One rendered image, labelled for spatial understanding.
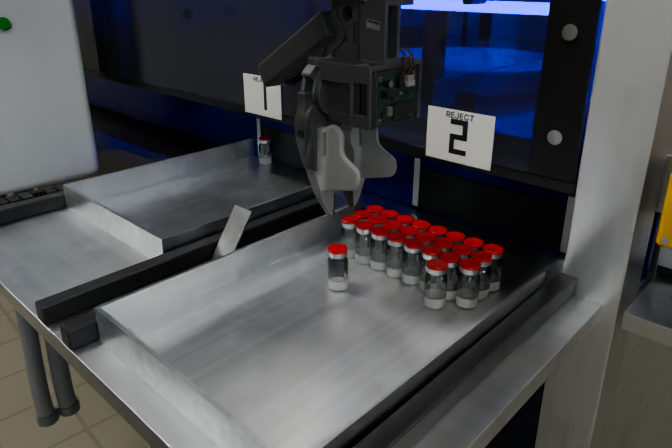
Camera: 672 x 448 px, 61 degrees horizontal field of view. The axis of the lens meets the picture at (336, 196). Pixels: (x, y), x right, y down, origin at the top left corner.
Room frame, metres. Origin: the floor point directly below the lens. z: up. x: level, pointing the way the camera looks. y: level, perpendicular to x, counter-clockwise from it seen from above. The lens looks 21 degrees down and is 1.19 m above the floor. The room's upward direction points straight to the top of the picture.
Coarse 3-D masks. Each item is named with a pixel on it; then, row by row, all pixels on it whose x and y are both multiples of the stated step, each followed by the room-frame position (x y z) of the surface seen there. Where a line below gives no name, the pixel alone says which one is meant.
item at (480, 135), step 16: (432, 112) 0.65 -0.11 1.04; (448, 112) 0.63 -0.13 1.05; (464, 112) 0.62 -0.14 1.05; (432, 128) 0.64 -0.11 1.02; (448, 128) 0.63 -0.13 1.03; (480, 128) 0.60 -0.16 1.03; (432, 144) 0.64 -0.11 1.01; (448, 144) 0.63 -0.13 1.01; (464, 144) 0.61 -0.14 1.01; (480, 144) 0.60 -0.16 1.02; (448, 160) 0.63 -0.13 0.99; (464, 160) 0.61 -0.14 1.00; (480, 160) 0.60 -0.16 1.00
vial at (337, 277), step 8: (336, 256) 0.52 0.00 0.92; (344, 256) 0.52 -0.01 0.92; (328, 264) 0.52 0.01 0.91; (336, 264) 0.52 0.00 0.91; (344, 264) 0.52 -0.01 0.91; (328, 272) 0.52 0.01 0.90; (336, 272) 0.52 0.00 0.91; (344, 272) 0.52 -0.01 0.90; (328, 280) 0.52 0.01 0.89; (336, 280) 0.52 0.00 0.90; (344, 280) 0.52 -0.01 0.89; (336, 288) 0.52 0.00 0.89; (344, 288) 0.52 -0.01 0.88
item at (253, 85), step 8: (248, 80) 0.87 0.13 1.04; (256, 80) 0.86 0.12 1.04; (248, 88) 0.87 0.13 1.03; (256, 88) 0.86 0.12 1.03; (272, 88) 0.84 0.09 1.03; (280, 88) 0.82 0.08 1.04; (248, 96) 0.88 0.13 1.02; (256, 96) 0.86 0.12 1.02; (272, 96) 0.84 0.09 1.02; (280, 96) 0.82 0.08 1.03; (248, 104) 0.88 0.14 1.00; (256, 104) 0.86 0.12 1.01; (272, 104) 0.84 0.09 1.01; (280, 104) 0.83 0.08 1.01; (256, 112) 0.86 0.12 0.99; (264, 112) 0.85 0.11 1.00; (272, 112) 0.84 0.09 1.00; (280, 112) 0.83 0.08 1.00
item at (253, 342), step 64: (256, 256) 0.56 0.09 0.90; (320, 256) 0.60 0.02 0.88; (128, 320) 0.45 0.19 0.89; (192, 320) 0.47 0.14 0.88; (256, 320) 0.47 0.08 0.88; (320, 320) 0.47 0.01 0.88; (384, 320) 0.47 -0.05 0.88; (448, 320) 0.47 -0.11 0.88; (192, 384) 0.33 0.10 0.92; (256, 384) 0.37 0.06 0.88; (320, 384) 0.37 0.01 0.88; (384, 384) 0.37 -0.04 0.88
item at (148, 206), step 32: (192, 160) 0.90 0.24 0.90; (224, 160) 0.95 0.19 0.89; (256, 160) 0.97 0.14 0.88; (64, 192) 0.75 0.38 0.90; (96, 192) 0.78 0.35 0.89; (128, 192) 0.81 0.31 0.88; (160, 192) 0.81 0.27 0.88; (192, 192) 0.81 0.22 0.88; (224, 192) 0.81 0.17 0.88; (256, 192) 0.81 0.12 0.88; (288, 192) 0.81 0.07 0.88; (96, 224) 0.69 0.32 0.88; (128, 224) 0.63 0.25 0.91; (160, 224) 0.69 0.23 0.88; (192, 224) 0.69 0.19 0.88; (224, 224) 0.64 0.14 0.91
